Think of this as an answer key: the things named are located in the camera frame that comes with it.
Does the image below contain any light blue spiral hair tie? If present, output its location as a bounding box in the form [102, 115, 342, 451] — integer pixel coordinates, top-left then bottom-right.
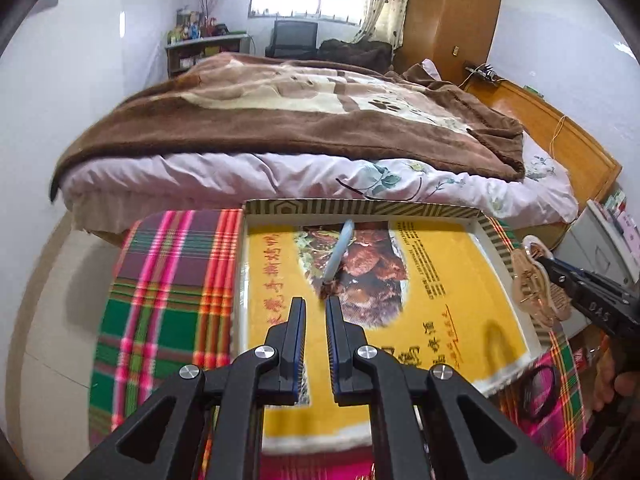
[322, 219, 356, 286]

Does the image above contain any person's right hand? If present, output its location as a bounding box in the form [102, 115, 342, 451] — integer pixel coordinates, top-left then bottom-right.
[592, 336, 639, 412]

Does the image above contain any grey bedside cabinet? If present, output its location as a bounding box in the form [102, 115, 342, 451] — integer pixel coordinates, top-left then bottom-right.
[553, 200, 639, 288]

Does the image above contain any wooden bed headboard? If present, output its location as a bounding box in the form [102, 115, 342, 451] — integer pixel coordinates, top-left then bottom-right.
[464, 76, 622, 208]

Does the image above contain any yellow striped cardboard box tray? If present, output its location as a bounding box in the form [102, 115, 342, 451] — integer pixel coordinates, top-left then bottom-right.
[238, 200, 550, 455]

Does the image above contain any colourful plaid tablecloth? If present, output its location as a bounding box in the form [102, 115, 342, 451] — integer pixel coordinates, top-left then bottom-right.
[89, 206, 589, 479]

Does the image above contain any pink floral bed sheet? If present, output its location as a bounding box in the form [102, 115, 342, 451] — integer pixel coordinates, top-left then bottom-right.
[60, 136, 579, 233]

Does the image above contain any wooden wardrobe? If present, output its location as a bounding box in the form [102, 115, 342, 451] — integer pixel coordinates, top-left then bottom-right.
[394, 0, 501, 84]

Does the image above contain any brown fleece blanket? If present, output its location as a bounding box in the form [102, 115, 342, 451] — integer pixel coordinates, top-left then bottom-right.
[50, 53, 525, 192]

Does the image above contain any spotted cream curtain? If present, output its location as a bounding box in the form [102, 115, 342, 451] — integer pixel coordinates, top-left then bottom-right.
[352, 0, 408, 51]

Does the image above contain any cluttered desk shelf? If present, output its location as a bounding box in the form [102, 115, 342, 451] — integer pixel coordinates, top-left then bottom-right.
[165, 34, 252, 78]

